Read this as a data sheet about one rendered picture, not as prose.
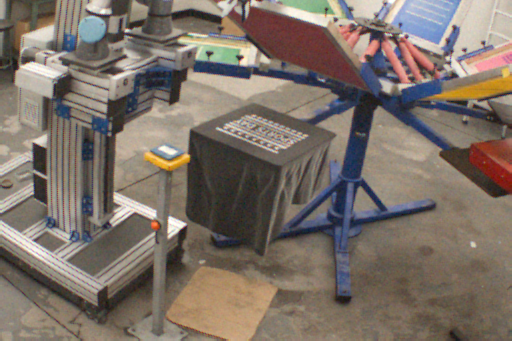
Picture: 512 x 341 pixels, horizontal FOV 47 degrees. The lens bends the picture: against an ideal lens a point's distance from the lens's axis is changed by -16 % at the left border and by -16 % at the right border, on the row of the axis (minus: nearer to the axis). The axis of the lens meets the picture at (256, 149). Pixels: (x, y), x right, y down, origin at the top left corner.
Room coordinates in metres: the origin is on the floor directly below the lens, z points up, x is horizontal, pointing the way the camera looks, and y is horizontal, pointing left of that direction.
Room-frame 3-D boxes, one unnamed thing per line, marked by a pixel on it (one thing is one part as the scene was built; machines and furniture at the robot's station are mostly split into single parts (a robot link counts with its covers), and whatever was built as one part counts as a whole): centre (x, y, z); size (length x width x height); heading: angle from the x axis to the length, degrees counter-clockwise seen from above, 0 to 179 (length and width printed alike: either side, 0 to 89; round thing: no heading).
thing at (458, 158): (3.12, -0.92, 0.91); 1.34 x 0.40 x 0.08; 30
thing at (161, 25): (2.98, 0.54, 1.31); 0.15 x 0.15 x 0.10
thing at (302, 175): (2.63, -0.21, 0.74); 0.46 x 0.04 x 0.42; 150
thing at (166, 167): (2.35, 0.33, 0.48); 0.22 x 0.22 x 0.96; 60
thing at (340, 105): (3.16, -0.27, 0.89); 1.24 x 0.06 x 0.06; 150
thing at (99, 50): (2.52, 0.73, 1.31); 0.15 x 0.15 x 0.10
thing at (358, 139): (3.70, -0.58, 0.67); 0.39 x 0.39 x 1.35
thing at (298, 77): (3.69, 0.04, 0.90); 1.24 x 0.06 x 0.06; 90
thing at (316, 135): (2.73, -0.03, 0.95); 0.48 x 0.44 x 0.01; 150
